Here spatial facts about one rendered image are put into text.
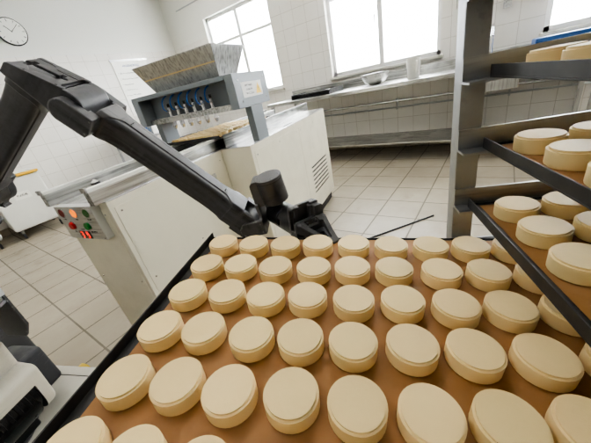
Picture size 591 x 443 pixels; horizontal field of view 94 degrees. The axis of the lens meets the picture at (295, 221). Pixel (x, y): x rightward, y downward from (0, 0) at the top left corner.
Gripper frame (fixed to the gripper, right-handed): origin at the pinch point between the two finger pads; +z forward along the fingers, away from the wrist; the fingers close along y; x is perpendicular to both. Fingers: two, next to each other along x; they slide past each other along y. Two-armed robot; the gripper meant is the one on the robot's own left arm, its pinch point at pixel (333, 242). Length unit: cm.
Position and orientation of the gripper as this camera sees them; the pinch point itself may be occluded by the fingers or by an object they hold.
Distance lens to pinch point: 49.9
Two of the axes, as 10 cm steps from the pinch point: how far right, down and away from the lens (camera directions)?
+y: 1.2, 8.8, 4.5
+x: -8.1, 3.5, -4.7
